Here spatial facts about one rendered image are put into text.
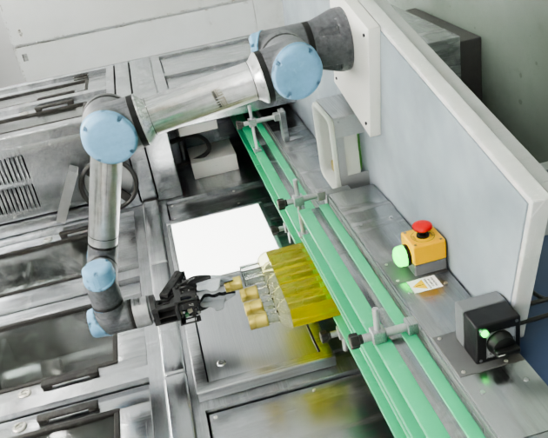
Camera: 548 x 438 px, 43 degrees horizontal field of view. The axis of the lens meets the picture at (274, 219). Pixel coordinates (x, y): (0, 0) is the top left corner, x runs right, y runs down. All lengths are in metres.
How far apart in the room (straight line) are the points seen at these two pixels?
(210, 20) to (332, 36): 3.69
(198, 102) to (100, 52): 3.82
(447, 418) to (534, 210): 0.35
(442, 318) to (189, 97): 0.69
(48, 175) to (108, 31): 2.75
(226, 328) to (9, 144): 1.13
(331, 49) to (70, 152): 1.25
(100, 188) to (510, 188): 0.98
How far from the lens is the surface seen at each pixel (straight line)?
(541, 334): 1.34
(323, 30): 1.67
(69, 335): 2.11
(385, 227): 1.63
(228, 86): 1.52
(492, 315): 1.21
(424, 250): 1.42
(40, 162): 2.64
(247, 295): 1.73
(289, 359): 1.72
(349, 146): 1.83
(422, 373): 1.25
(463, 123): 1.25
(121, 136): 1.50
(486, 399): 1.18
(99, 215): 1.75
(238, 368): 1.73
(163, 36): 5.30
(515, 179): 1.13
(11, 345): 2.17
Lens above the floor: 1.24
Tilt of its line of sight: 7 degrees down
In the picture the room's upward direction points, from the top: 104 degrees counter-clockwise
